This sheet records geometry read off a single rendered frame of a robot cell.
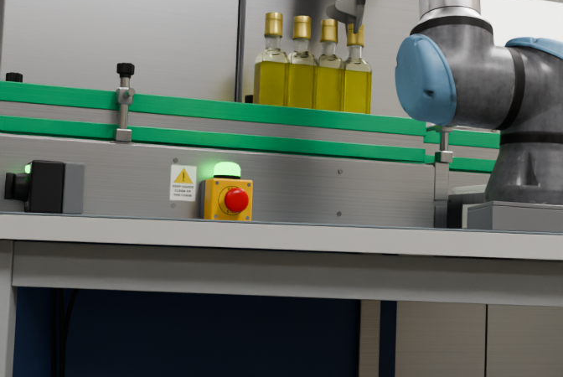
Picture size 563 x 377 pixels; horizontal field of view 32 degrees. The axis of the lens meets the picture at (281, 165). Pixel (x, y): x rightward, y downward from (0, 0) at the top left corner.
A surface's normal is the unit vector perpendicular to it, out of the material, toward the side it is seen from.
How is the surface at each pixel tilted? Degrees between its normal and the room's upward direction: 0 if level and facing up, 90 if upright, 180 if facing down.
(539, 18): 90
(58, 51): 90
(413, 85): 95
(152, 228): 90
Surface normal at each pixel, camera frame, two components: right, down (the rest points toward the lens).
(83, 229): 0.00, -0.08
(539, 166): -0.19, -0.40
